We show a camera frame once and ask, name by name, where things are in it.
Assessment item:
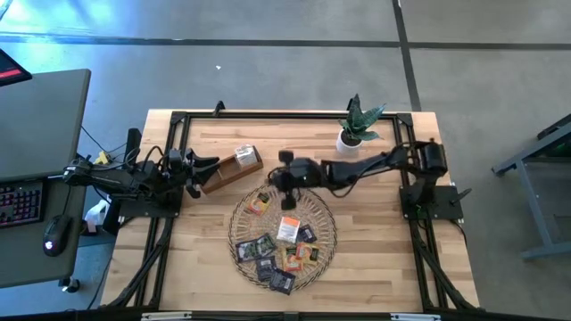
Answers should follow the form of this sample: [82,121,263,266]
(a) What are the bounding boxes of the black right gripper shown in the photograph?
[269,150,323,211]

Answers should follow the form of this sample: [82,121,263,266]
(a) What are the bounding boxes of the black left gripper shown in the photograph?
[160,149,222,200]

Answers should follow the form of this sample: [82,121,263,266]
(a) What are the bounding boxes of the wooden organizer box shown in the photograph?
[200,145,265,195]

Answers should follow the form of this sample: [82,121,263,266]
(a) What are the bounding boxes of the orange yellow tea packet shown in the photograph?
[295,241,322,268]
[247,191,272,217]
[280,245,305,274]

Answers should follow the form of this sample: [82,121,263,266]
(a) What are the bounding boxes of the round woven straw placemat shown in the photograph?
[228,183,338,292]

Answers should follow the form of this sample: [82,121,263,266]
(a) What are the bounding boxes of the white tea packet orange band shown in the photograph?
[276,215,302,244]

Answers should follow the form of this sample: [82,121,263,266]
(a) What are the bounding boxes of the dark green tea packet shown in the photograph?
[235,238,260,264]
[256,232,278,259]

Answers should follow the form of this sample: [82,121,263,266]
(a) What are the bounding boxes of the snake plant in white pot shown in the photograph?
[335,93,387,157]

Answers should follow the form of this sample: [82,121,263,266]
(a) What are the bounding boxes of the black computer mouse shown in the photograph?
[42,214,72,258]

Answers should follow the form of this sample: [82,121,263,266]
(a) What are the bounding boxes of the dark grey desk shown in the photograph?
[0,173,89,290]
[0,69,93,183]

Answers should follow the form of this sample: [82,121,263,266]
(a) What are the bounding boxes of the black caster wheel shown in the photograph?
[60,276,81,294]

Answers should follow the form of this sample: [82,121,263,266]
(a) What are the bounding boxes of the black clamp lever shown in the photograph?
[449,186,473,207]

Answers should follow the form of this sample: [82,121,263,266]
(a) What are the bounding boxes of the black backlit keyboard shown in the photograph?
[0,180,46,229]

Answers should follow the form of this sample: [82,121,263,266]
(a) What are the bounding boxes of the black screen with red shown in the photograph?
[0,47,33,87]

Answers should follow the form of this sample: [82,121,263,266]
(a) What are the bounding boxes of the black aluminium table frame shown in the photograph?
[100,109,481,318]

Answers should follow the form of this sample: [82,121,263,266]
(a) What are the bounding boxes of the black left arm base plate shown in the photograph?
[118,183,185,219]

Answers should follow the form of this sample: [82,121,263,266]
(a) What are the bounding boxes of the black floor cable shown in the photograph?
[79,126,128,157]

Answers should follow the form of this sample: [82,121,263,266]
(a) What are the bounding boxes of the silver bracket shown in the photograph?
[141,311,193,321]
[390,313,443,321]

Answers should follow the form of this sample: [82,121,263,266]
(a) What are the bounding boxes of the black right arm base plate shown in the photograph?
[400,185,465,221]

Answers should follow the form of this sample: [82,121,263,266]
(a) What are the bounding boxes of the grey metal table frame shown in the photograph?
[492,113,571,262]

